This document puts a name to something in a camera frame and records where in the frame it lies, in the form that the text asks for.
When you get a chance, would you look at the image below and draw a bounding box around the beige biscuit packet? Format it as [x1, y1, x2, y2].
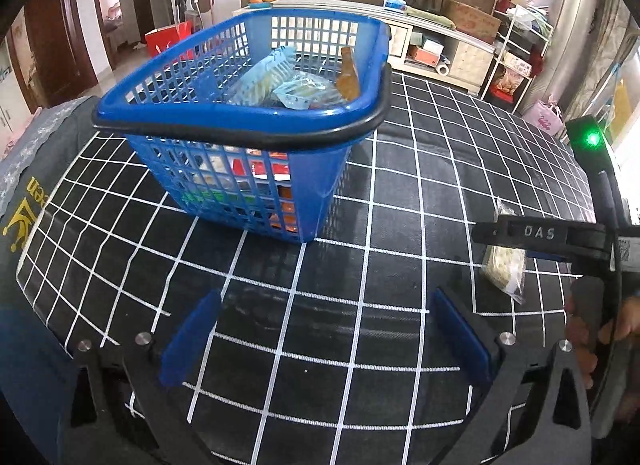
[481, 198, 528, 305]

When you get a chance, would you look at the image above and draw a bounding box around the pink bag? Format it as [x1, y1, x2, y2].
[522, 100, 563, 135]

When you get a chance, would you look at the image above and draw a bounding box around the brown snack packet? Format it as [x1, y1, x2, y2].
[336, 46, 362, 102]

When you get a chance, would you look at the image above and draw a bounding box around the green cushion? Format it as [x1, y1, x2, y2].
[405, 5, 457, 30]

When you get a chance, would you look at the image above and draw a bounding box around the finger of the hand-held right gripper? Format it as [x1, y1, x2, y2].
[522, 251, 576, 263]
[471, 215, 613, 260]

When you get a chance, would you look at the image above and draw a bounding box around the orange box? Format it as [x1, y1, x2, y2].
[406, 45, 441, 68]

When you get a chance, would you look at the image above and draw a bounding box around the dark wooden door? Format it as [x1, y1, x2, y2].
[22, 0, 101, 113]

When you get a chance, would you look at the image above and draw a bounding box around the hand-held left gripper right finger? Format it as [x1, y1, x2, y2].
[431, 287, 596, 465]

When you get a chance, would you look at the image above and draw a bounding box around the broom and dustpan set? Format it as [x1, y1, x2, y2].
[172, 0, 216, 26]

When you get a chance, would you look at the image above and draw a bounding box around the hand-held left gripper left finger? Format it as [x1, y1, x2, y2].
[72, 289, 251, 465]

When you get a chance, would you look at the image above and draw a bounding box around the cardboard box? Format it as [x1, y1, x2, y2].
[445, 0, 502, 43]

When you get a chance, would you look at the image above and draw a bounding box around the standing air conditioner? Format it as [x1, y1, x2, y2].
[520, 0, 601, 116]

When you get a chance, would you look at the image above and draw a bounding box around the green-ended cracker packet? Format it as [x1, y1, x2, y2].
[182, 188, 238, 203]

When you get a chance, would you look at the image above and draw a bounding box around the person's right hand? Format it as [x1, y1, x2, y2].
[565, 290, 640, 391]

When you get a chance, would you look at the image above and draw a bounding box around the red paper bag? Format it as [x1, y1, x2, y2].
[145, 22, 196, 63]

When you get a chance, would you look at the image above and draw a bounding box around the white TV cabinet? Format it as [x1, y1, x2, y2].
[232, 0, 496, 96]

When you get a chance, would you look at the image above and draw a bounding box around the white shelf rack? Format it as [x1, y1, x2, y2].
[480, 0, 555, 113]

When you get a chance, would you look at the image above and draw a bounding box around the blue plastic basket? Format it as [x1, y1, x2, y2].
[91, 9, 393, 246]

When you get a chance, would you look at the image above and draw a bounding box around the beige curtain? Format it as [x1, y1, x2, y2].
[565, 0, 640, 121]

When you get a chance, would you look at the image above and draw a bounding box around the red yellow snack pouch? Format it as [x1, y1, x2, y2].
[232, 158, 291, 181]

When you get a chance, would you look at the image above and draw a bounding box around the black checked tablecloth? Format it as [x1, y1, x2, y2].
[15, 70, 608, 465]

